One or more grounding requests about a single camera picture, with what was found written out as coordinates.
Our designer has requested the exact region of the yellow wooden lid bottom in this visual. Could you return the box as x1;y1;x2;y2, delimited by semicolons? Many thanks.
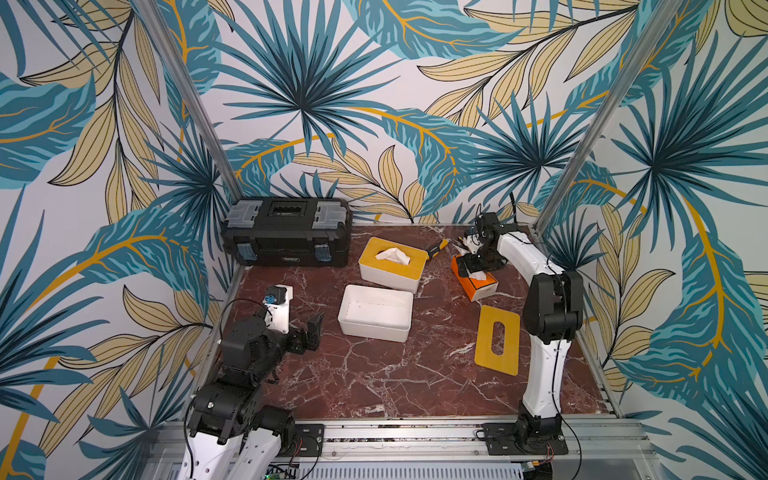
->
474;305;520;376

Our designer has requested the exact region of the white tissue box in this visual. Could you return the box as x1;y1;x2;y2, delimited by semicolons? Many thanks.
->
338;285;414;343
358;262;422;294

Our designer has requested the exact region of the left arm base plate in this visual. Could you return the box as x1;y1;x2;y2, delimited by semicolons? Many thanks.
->
278;423;325;458

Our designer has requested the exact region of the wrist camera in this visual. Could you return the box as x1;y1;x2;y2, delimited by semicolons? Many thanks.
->
461;231;486;254
264;284;293;334

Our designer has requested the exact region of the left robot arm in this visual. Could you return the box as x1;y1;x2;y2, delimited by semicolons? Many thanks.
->
177;313;324;479

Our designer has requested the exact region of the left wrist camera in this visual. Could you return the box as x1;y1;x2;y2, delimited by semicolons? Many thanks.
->
264;284;293;334

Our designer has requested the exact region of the aluminium front rail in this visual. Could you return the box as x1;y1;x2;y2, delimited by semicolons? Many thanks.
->
140;418;661;480

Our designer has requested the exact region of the right aluminium corner post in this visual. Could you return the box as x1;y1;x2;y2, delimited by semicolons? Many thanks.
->
532;0;683;234

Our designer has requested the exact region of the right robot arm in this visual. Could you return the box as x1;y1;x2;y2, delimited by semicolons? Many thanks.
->
458;213;584;453

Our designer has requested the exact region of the orange tissue pack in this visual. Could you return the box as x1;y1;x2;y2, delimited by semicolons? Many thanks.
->
451;256;498;301
375;247;411;266

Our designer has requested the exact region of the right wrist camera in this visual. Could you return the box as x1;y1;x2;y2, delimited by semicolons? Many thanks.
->
461;231;486;254

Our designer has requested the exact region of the aluminium corner post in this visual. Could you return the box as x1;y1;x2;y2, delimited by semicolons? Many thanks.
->
134;0;243;203
532;0;683;234

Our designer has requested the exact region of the yellow wooden lid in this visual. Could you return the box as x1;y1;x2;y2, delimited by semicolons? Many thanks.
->
359;237;428;280
474;305;520;376

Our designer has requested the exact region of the black plastic toolbox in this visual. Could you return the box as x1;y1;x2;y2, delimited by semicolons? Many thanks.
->
220;197;352;268

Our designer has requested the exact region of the yellow wooden lid top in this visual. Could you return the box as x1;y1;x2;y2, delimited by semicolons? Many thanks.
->
359;237;428;280

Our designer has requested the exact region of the left aluminium corner post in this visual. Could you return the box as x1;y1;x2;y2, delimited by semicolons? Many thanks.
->
134;0;243;203

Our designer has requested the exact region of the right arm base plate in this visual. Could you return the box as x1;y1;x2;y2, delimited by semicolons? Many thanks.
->
474;423;569;458

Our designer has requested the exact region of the yellow black screwdriver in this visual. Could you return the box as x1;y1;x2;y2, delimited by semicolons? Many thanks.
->
426;238;450;259

